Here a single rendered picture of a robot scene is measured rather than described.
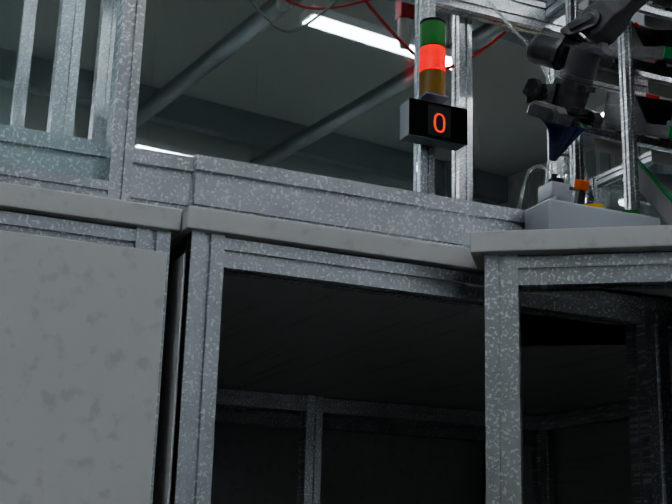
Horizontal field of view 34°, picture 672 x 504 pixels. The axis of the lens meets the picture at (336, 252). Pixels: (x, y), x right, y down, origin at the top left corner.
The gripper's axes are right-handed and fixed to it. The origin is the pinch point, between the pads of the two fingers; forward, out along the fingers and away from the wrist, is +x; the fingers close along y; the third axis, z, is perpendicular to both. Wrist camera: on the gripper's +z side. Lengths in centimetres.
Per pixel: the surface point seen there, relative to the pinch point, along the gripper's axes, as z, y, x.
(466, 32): 94, -105, -11
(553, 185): -3.9, 4.4, 7.0
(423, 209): -4.6, 44.3, 11.2
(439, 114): 19.2, 10.8, 0.9
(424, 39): 28.7, 8.2, -11.2
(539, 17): 82, -125, -21
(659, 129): -10.3, -17.8, -6.4
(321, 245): -6, 68, 16
